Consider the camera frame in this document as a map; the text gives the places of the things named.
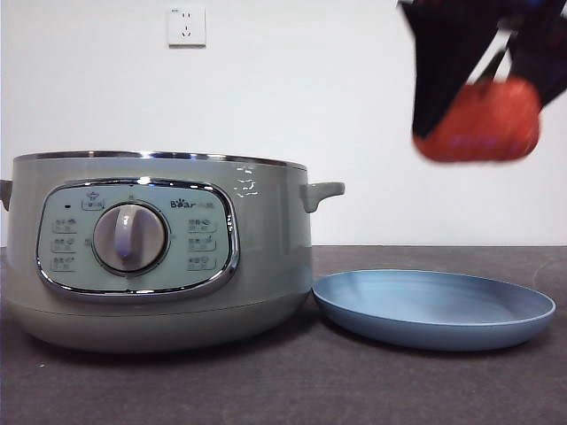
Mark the blue round plate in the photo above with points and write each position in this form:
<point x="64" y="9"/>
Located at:
<point x="425" y="305"/>

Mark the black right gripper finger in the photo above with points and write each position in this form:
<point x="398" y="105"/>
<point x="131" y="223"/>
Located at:
<point x="545" y="57"/>
<point x="443" y="62"/>

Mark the white wall socket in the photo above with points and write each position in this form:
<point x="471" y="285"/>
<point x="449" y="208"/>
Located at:
<point x="186" y="26"/>

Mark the pale green electric steamer pot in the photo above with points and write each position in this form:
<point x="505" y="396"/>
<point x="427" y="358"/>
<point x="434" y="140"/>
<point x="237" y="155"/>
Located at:
<point x="266" y="248"/>

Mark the orange toy pumpkin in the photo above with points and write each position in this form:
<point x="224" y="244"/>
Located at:
<point x="483" y="124"/>

